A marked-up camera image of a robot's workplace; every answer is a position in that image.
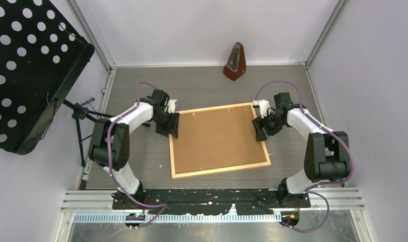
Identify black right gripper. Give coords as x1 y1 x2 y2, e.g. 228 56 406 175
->
252 110 286 142

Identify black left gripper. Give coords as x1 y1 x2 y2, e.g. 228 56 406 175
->
153 110 180 139

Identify brown cardboard backing board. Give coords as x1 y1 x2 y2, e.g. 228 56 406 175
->
172 105 268 174

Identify light wooden picture frame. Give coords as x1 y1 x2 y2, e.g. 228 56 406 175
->
168 102 272 179

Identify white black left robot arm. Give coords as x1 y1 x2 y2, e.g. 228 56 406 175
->
88 89 180 209

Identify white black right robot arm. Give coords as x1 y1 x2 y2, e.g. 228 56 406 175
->
252 92 353 207

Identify brown wooden metronome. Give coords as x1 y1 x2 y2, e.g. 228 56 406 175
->
222 42 246 81

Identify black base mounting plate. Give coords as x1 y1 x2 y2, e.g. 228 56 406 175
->
111 188 311 215

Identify black tripod stand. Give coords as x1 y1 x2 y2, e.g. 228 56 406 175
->
64 100 154 171

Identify black perforated music stand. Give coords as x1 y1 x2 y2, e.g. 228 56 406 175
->
0 1 95 155

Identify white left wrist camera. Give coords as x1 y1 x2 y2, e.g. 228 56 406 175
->
166 99 177 114

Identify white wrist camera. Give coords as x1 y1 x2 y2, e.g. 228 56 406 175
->
252 100 271 118
166 99 177 114

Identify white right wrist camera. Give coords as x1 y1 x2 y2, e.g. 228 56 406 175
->
252 100 271 118

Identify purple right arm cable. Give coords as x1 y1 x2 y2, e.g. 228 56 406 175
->
254 80 356 233

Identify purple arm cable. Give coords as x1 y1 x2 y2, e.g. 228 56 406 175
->
106 82 168 229
254 80 356 233

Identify aluminium rail front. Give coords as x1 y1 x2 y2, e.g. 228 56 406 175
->
61 188 365 224

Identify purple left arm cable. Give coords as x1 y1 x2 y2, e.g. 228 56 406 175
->
106 82 168 229

